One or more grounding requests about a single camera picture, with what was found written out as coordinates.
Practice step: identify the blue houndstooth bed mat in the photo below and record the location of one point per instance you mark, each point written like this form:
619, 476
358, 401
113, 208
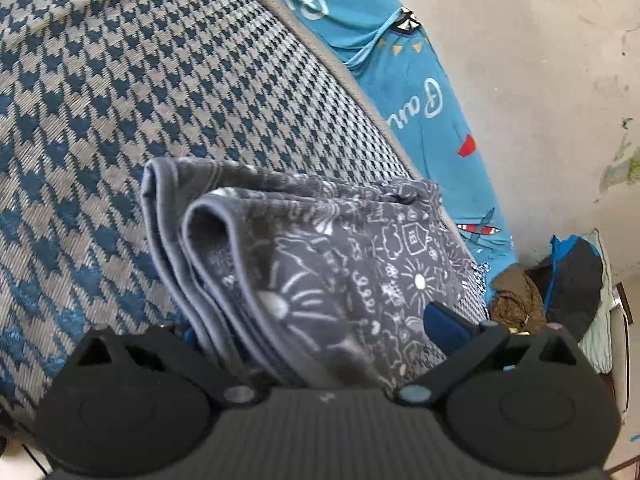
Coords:
125, 85

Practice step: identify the light green striped cloth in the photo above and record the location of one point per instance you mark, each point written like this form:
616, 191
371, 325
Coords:
600, 345

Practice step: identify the brown crumpled cloth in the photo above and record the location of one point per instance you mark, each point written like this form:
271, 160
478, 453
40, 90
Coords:
515, 300

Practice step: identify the grey patterned fleece garment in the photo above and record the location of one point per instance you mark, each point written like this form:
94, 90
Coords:
325, 270

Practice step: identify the blue printed bed bumper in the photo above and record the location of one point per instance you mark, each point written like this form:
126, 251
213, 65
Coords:
400, 60

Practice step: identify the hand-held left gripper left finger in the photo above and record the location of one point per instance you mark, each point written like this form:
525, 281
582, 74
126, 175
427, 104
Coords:
190, 355

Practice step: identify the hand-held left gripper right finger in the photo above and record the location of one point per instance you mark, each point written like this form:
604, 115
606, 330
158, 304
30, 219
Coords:
445, 327

